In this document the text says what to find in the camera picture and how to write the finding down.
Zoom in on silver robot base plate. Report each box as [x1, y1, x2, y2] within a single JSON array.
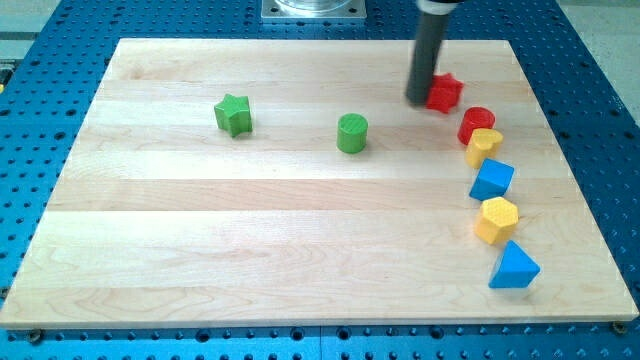
[[260, 0, 367, 20]]

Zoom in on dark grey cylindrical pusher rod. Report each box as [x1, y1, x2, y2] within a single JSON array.
[[405, 0, 464, 106]]

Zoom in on yellow hexagon block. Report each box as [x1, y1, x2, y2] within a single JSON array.
[[474, 197, 519, 245]]

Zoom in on green star block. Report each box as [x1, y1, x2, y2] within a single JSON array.
[[214, 94, 253, 138]]

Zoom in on light wooden board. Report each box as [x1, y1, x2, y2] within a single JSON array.
[[1, 38, 638, 329]]

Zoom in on red star block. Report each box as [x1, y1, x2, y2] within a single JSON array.
[[425, 73, 464, 114]]

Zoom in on yellow heart block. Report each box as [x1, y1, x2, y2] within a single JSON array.
[[465, 128, 504, 169]]

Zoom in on blue triangle block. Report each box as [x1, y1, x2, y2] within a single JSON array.
[[488, 240, 541, 289]]

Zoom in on red cylinder block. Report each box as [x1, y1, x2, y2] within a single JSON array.
[[457, 106, 496, 145]]

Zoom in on blue cube block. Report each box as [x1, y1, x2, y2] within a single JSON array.
[[469, 158, 515, 201]]

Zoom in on green cylinder block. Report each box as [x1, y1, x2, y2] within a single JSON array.
[[336, 113, 368, 154]]

